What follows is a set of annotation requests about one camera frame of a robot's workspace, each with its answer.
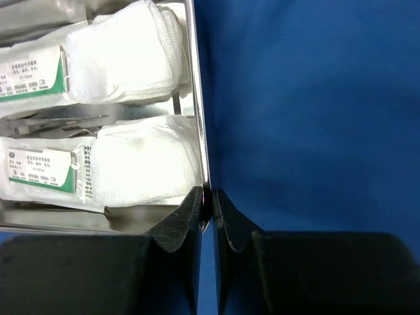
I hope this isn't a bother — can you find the blue surgical drape cloth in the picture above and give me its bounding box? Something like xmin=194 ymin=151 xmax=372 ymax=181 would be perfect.
xmin=194 ymin=1 xmax=419 ymax=314

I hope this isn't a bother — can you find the suture packet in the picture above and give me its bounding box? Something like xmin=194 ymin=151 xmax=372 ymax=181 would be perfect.
xmin=1 ymin=36 xmax=73 ymax=117
xmin=1 ymin=136 xmax=104 ymax=213

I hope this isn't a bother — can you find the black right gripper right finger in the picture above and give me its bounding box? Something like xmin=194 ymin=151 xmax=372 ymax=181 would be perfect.
xmin=212 ymin=189 xmax=262 ymax=314

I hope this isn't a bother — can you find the stainless steel tray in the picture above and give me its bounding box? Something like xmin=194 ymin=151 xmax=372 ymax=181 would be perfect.
xmin=1 ymin=1 xmax=209 ymax=234

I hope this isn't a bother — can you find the white gauze pad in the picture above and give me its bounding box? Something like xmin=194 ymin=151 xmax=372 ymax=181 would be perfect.
xmin=65 ymin=1 xmax=190 ymax=104
xmin=91 ymin=115 xmax=203 ymax=207

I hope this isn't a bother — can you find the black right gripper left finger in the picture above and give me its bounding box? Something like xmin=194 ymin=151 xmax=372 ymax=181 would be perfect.
xmin=140 ymin=186 xmax=203 ymax=314

